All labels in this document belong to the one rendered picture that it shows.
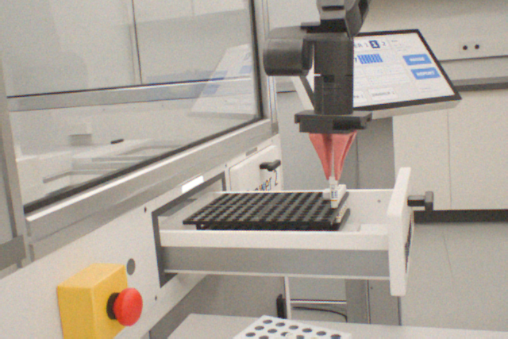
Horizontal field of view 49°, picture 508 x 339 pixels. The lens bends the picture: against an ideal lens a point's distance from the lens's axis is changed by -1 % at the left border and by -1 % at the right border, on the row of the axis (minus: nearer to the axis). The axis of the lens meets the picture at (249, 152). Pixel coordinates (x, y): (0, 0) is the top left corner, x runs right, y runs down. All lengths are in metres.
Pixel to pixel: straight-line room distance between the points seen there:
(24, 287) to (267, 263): 0.33
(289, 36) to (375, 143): 1.04
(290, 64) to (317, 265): 0.28
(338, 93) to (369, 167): 1.05
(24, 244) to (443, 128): 3.34
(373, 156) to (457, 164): 2.00
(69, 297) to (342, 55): 0.47
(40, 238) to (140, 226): 0.20
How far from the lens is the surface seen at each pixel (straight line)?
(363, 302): 1.95
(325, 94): 0.80
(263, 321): 0.75
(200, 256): 0.81
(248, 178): 1.14
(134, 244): 0.77
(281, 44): 0.82
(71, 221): 0.66
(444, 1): 4.43
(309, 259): 0.76
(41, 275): 0.62
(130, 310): 0.62
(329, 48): 0.80
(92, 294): 0.61
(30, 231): 0.60
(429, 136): 3.76
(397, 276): 0.74
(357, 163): 1.81
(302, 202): 0.90
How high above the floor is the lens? 1.12
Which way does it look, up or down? 8 degrees down
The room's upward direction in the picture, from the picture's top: 5 degrees counter-clockwise
